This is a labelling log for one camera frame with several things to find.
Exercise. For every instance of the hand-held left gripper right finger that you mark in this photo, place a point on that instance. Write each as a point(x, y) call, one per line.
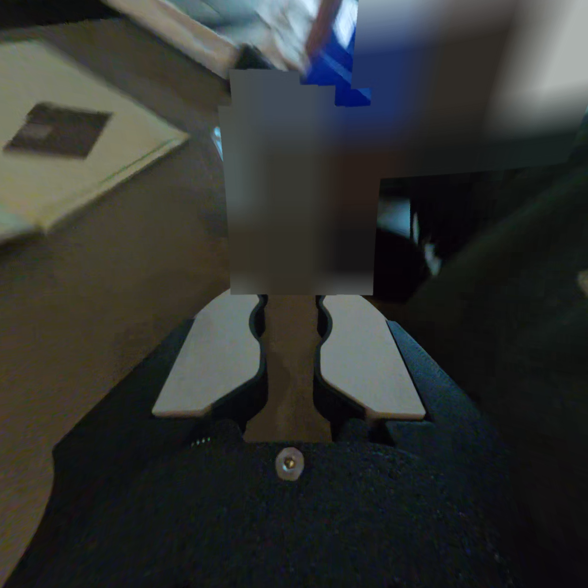
point(367, 363)

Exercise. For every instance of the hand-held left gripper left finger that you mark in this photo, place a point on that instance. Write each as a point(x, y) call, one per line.
point(211, 363)

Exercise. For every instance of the white instruction booklet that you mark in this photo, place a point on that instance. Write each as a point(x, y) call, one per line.
point(55, 183)

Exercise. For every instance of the blue plastic bin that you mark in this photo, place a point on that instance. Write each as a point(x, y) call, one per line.
point(337, 59)

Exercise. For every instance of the crumpled white paper bag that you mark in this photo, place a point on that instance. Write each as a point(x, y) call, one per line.
point(197, 27)

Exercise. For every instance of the orange cardboard box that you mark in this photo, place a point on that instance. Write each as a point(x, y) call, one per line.
point(321, 27)

